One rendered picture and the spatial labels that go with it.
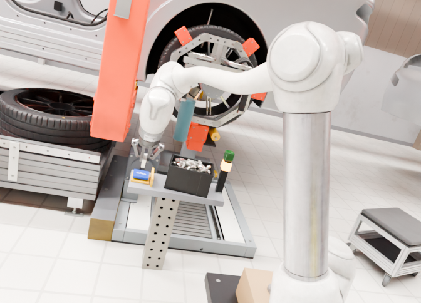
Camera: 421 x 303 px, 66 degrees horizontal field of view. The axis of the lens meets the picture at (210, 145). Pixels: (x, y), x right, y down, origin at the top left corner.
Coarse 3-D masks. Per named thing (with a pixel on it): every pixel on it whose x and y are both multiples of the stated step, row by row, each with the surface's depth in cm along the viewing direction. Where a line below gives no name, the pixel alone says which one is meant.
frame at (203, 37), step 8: (192, 40) 188; (200, 40) 189; (208, 40) 190; (216, 40) 190; (224, 40) 191; (184, 48) 189; (192, 48) 190; (240, 48) 193; (176, 56) 190; (240, 56) 196; (248, 96) 205; (176, 104) 201; (248, 104) 207; (232, 112) 207; (192, 120) 206; (200, 120) 206; (208, 120) 207; (216, 120) 209; (224, 120) 209
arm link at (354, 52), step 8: (336, 32) 77; (344, 32) 75; (344, 40) 74; (352, 40) 73; (360, 40) 74; (352, 48) 73; (360, 48) 74; (352, 56) 74; (360, 56) 74; (344, 64) 72; (352, 64) 75; (344, 72) 76
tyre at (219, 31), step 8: (192, 32) 195; (200, 32) 195; (208, 32) 196; (216, 32) 196; (224, 32) 197; (232, 32) 198; (176, 40) 195; (232, 40) 199; (240, 40) 200; (168, 48) 197; (176, 48) 197; (160, 56) 212; (168, 56) 198; (160, 64) 199; (256, 64) 207; (176, 112) 211; (232, 120) 218
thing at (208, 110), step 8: (208, 48) 201; (232, 48) 201; (200, 88) 210; (208, 96) 212; (232, 96) 228; (240, 96) 214; (224, 104) 230; (232, 104) 218; (200, 112) 222; (208, 112) 217; (216, 112) 221; (224, 112) 216
